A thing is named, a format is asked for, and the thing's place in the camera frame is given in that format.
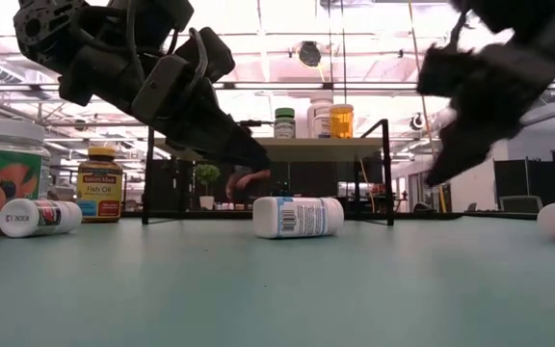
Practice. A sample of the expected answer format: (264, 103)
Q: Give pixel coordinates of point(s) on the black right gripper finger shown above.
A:
(470, 144)

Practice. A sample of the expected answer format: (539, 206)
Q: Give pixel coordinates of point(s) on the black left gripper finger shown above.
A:
(224, 142)

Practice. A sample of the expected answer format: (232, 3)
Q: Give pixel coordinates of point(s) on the green cap medicine bottle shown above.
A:
(284, 113)

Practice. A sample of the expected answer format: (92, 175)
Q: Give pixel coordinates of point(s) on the medium white medicine bottle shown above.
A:
(322, 127)

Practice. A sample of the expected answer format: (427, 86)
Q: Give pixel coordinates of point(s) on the large white medicine bottle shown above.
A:
(317, 103)

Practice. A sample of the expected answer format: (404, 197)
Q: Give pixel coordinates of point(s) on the white bottle blue label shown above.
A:
(297, 217)

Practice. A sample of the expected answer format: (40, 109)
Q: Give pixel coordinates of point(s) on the fish oil bottle yellow cap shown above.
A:
(99, 188)

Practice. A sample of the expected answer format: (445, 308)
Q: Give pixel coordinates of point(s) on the orange pill bottle white cap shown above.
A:
(341, 123)

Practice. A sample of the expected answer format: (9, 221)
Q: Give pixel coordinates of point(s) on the large clear gummies bottle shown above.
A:
(7, 168)

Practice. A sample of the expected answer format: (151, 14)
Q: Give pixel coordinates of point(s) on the small white bottle red label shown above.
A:
(36, 218)

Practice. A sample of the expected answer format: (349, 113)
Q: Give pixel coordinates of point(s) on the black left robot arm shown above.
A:
(51, 29)

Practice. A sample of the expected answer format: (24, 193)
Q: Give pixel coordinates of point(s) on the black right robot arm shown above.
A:
(537, 19)

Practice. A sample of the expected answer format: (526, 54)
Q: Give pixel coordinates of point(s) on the wooden shelf black metal legs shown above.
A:
(316, 149)

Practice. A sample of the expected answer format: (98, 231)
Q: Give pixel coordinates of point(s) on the small potted plant white pot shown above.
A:
(207, 176)

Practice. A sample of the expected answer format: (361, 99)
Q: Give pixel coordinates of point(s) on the person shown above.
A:
(246, 182)

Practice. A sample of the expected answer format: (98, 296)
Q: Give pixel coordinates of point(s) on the grey office chair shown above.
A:
(520, 203)

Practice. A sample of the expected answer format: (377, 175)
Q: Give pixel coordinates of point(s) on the black room partition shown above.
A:
(547, 185)

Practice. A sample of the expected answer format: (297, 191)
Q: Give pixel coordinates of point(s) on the black round ceiling fixture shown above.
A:
(309, 54)

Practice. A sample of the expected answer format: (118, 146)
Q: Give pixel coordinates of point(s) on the green table mat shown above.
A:
(277, 289)

